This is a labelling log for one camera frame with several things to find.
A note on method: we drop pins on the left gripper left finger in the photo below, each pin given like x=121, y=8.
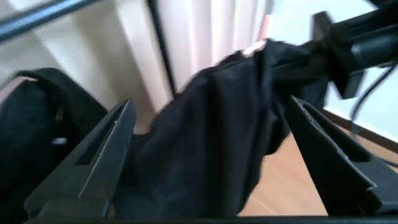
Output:
x=68, y=186

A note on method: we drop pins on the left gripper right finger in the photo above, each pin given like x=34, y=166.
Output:
x=335, y=174

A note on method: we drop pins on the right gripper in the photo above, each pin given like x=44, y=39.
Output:
x=345, y=56

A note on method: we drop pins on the black garment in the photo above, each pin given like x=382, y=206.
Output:
x=211, y=124
x=31, y=130

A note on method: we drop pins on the black clothes rack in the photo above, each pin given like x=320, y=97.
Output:
x=161, y=46

